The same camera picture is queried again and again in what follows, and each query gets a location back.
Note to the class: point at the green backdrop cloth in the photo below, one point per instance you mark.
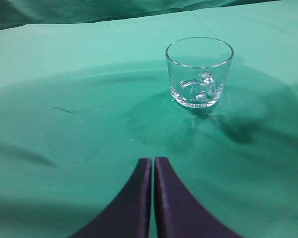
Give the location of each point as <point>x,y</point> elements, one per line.
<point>150,15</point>

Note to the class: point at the green tablecloth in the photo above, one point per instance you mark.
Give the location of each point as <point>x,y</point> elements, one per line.
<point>81,103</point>

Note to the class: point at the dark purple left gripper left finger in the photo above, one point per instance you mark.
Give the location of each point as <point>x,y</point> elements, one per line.
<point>128,214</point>

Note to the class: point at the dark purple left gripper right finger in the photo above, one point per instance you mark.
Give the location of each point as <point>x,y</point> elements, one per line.
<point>177,212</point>

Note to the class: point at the clear glass mug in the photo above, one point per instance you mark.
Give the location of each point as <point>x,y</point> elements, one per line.
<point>197,70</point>

